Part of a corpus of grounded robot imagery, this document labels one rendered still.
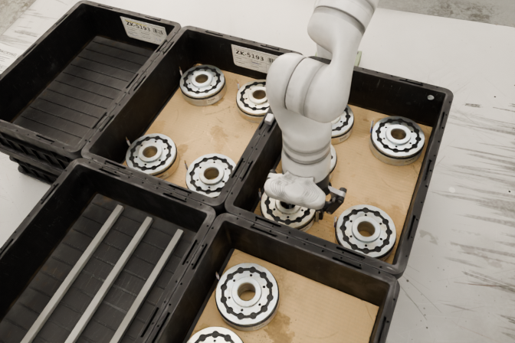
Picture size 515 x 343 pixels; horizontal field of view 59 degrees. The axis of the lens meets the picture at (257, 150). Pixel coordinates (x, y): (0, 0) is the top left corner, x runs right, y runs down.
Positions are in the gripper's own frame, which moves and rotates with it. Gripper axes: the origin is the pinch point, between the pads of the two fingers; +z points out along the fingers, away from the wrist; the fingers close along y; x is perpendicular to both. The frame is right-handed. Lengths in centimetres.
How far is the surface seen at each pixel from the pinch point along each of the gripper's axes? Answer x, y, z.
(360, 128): -23.3, -5.3, 2.5
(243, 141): -13.1, 17.2, 2.4
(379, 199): -7.5, -12.2, 2.5
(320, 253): 10.7, -5.5, -7.5
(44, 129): -4, 62, 3
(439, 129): -19.8, -19.5, -6.1
